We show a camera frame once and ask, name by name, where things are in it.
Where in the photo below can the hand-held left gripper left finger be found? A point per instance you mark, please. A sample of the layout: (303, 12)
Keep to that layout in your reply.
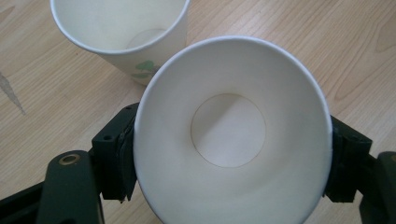
(112, 155)

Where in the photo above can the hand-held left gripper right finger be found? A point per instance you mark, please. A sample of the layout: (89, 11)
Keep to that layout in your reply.
(350, 161)

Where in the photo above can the white paper cup green print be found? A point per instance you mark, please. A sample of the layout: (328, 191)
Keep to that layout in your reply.
(124, 28)
(230, 133)

